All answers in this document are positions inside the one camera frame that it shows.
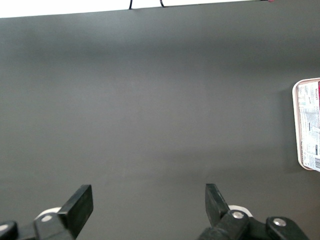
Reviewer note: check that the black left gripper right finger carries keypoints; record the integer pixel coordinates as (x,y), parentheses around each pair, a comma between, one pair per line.
(220,215)

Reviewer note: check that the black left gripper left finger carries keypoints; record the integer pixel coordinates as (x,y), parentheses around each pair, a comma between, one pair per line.
(75,212)

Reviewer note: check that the white tray with pink rim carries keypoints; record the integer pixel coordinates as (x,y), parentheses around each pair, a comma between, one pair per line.
(297,125)

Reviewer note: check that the printed white paper package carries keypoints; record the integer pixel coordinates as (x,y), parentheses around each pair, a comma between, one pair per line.
(311,125)

